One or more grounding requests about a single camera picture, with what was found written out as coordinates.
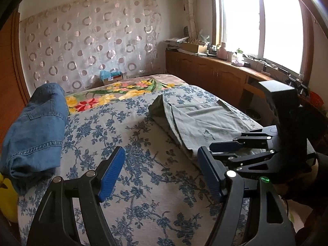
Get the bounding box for wooden framed window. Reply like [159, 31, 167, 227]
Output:
[211, 0, 314, 76]

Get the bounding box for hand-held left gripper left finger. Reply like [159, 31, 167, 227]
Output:
[27, 146, 126, 246]

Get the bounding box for blue plastic bag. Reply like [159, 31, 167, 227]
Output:
[99, 69, 121, 81]

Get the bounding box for pink bottle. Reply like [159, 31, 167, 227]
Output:
[217, 42, 228, 61]

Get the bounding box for grey-green pants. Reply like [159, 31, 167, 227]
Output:
[149, 93, 264, 163]

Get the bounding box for brown wooden cabinet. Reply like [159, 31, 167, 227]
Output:
[165, 49, 274, 108]

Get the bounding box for open cardboard box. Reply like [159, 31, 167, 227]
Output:
[181, 40, 209, 53]

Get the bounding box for yellow plush toy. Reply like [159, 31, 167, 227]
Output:
[0, 173, 19, 222]

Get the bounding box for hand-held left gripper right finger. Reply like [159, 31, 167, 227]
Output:
[197, 146, 299, 246]

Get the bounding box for folded blue jeans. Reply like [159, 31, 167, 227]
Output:
[0, 83, 69, 195]

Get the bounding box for small cardboard box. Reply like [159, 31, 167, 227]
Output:
[104, 74, 127, 85]

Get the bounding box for stack of papers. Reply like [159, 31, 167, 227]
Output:
[165, 38, 190, 50]

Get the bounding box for red paper decoration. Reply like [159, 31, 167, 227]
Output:
[309, 91, 325, 108]

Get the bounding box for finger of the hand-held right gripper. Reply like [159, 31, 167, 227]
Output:
[210, 125, 280, 153]
[211, 150, 278, 182]

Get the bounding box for ring-patterned wall curtain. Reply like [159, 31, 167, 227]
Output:
[19, 0, 164, 94]

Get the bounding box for ring-patterned window curtain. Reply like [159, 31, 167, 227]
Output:
[179, 0, 199, 40]

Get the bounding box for wooden slatted wardrobe doors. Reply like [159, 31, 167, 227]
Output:
[0, 8, 31, 146]

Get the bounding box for colourful flower blanket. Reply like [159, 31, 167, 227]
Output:
[64, 74, 187, 114]

